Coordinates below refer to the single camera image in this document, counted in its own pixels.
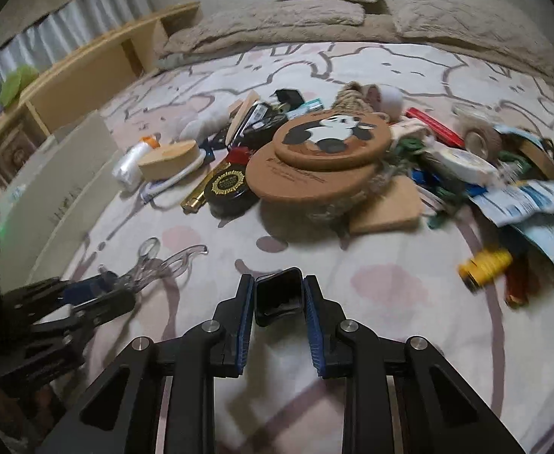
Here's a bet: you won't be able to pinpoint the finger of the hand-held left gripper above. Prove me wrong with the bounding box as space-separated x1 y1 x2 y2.
3 272 119 315
31 288 136 341

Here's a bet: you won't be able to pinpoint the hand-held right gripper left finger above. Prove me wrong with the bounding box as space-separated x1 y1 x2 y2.
36 273 255 454

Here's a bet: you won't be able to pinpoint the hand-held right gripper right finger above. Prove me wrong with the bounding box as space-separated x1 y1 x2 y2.
304 274 526 454

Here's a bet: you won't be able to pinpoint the small black case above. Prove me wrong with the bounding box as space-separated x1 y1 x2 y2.
254 267 305 327

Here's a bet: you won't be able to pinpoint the clear plastic scissors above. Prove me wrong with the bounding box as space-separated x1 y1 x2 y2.
116 239 209 294

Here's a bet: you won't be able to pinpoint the white storage box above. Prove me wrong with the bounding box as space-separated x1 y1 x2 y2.
0 109 126 289

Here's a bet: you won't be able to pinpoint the woven straw coaster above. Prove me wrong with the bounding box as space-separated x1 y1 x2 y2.
305 170 391 228

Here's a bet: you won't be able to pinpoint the round black gold tin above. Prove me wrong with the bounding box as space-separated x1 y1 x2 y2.
208 170 259 218

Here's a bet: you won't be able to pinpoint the plastic bag roll orange cap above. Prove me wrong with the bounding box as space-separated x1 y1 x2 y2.
112 136 160 192

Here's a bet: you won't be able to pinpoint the gold lighter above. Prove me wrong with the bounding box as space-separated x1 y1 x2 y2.
181 170 230 213

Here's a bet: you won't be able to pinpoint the plain cork coaster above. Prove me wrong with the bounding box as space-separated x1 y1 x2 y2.
246 144 382 204

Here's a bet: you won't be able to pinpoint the shiny yellow cylinder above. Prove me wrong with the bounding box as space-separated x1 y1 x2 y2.
458 248 514 291

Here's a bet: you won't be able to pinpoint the panda cork coaster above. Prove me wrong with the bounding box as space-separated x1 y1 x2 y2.
272 109 392 171

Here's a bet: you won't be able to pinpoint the black patterned case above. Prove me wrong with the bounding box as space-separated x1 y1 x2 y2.
244 101 289 145

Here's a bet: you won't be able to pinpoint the crumpled white plastic bag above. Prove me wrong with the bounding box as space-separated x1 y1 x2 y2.
177 104 240 140

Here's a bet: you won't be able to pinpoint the oval wooden piece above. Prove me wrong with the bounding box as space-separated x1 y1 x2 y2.
226 93 260 146

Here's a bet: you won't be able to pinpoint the red lighter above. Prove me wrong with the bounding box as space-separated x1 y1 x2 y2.
504 260 531 308

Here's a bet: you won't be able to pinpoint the green plush toy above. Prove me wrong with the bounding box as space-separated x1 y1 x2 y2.
0 66 39 105

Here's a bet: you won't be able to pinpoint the wooden bedside shelf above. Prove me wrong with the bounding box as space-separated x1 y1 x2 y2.
0 2 202 199

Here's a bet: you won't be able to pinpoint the small black box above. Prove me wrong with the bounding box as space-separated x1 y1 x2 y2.
274 88 305 107

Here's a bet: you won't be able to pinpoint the long red box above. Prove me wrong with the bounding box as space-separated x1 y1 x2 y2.
405 106 467 148

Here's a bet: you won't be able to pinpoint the wide white tape roll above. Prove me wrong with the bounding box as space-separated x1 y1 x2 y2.
364 84 405 117

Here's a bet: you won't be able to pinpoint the blue white paper packets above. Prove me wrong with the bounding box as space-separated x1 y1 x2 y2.
471 177 554 266

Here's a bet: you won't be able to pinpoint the brown tape roll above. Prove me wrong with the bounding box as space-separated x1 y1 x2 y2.
464 125 502 158

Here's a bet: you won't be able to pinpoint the grey curtain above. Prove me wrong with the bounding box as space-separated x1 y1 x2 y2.
0 0 157 105

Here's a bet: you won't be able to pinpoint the beige textured pillow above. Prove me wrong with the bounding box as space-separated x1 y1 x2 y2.
163 0 367 55
393 0 554 58

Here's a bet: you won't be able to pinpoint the beige fleece blanket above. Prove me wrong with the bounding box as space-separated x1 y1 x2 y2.
156 0 554 100

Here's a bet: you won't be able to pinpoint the rope bundle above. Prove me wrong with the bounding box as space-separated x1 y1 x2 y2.
334 81 377 114

